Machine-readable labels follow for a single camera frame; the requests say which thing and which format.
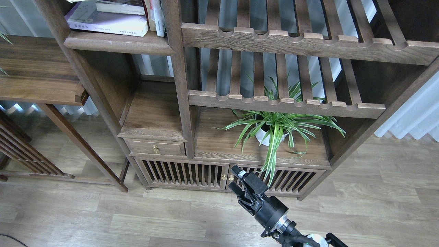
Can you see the white curtain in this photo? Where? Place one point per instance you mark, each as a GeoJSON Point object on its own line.
{"type": "Point", "coordinates": [418, 117]}

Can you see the yellow green book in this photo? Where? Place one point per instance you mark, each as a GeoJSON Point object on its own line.
{"type": "Point", "coordinates": [74, 1]}

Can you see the white plant pot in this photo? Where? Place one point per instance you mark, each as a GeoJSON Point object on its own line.
{"type": "Point", "coordinates": [270, 134]}

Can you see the dark wooden bookshelf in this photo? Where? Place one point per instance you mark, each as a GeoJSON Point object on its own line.
{"type": "Point", "coordinates": [357, 61]}

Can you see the spider plant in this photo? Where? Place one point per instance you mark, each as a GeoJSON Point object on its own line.
{"type": "Point", "coordinates": [293, 123]}

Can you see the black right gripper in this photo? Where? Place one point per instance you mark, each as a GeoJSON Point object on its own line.
{"type": "Point", "coordinates": [270, 212]}

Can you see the white purple book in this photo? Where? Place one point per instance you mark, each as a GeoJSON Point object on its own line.
{"type": "Point", "coordinates": [85, 16]}

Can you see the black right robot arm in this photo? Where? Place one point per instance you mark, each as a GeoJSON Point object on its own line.
{"type": "Point", "coordinates": [293, 238]}

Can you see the upright white book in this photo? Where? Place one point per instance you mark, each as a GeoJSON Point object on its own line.
{"type": "Point", "coordinates": [158, 17]}

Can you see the wooden side table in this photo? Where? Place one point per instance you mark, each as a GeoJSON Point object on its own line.
{"type": "Point", "coordinates": [36, 71]}

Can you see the brass drawer knob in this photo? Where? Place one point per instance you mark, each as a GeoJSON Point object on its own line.
{"type": "Point", "coordinates": [155, 149]}

